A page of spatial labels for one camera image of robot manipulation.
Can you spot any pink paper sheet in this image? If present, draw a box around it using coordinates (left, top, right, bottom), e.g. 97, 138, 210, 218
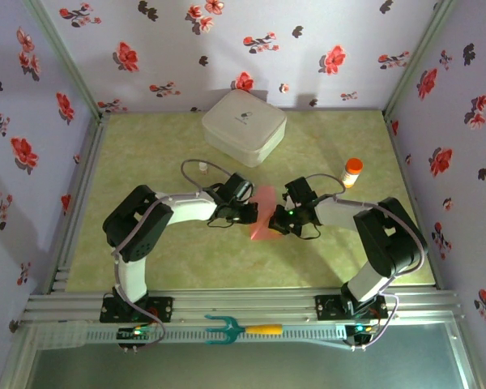
249, 185, 283, 241

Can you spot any orange capped pill bottle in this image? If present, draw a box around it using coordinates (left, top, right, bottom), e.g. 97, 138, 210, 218
339, 157, 365, 189

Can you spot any white plastic lidded box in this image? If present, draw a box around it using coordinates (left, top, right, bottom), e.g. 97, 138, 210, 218
201, 88, 288, 169

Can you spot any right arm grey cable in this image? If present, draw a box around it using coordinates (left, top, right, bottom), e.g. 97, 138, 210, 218
305, 173, 428, 352

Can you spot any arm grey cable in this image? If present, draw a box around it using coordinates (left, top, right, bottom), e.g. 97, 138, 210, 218
112, 158, 232, 352
305, 173, 428, 352

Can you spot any left arm grey cable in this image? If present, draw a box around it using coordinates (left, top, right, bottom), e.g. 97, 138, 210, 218
112, 158, 232, 352

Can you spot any aluminium mounting rail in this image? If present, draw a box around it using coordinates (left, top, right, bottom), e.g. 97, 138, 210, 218
22, 288, 465, 325

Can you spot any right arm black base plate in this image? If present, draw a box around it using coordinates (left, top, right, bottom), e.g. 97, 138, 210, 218
314, 294, 389, 321

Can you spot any aluminium side rail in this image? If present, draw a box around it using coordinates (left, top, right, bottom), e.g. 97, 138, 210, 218
382, 111, 445, 291
44, 113, 111, 295

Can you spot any teal rake yellow handle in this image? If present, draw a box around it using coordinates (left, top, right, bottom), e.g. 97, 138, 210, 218
204, 314, 284, 346

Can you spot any grey slotted cable duct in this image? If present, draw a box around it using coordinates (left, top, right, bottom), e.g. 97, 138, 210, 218
36, 322, 349, 350

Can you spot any aluminium frame post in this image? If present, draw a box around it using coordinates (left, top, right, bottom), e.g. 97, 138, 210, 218
23, 0, 106, 118
382, 0, 458, 118

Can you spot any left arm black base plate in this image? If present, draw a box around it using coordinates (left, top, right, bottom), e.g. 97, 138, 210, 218
100, 296, 174, 324

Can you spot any aluminium frame bar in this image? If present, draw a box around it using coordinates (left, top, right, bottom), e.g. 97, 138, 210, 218
449, 322, 486, 389
0, 323, 40, 389

